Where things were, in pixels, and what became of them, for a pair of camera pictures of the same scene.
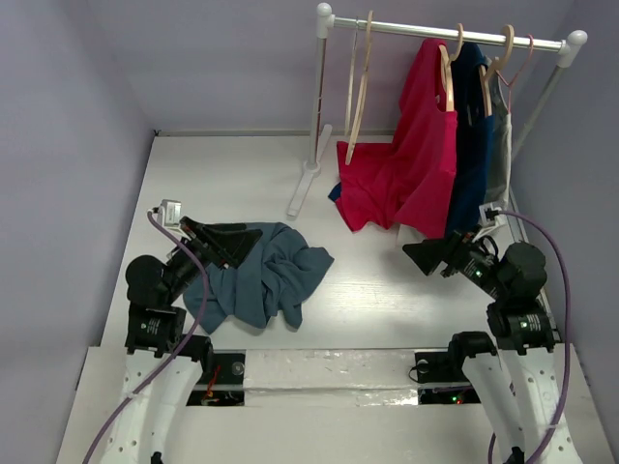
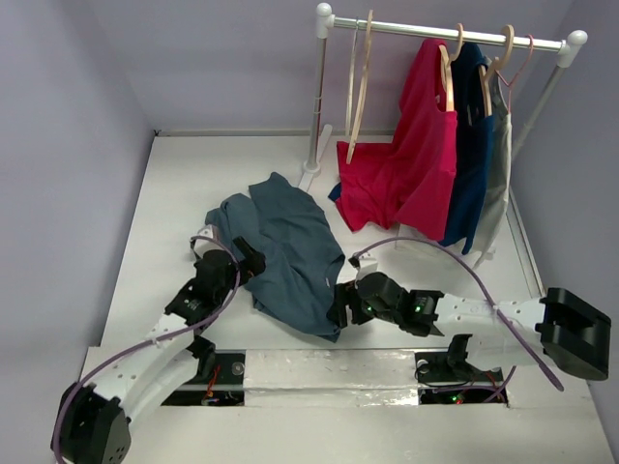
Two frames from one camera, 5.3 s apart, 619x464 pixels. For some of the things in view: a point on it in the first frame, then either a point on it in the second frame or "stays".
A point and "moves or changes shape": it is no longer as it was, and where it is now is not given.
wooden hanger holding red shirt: (448, 72) stays
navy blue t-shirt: (475, 138) stays
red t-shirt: (410, 181) stays
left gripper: (231, 238) → (252, 260)
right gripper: (455, 253) → (342, 304)
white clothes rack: (325, 24) stays
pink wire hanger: (510, 83) stays
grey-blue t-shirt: (268, 283) moves or changes shape
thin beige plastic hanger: (350, 76) stays
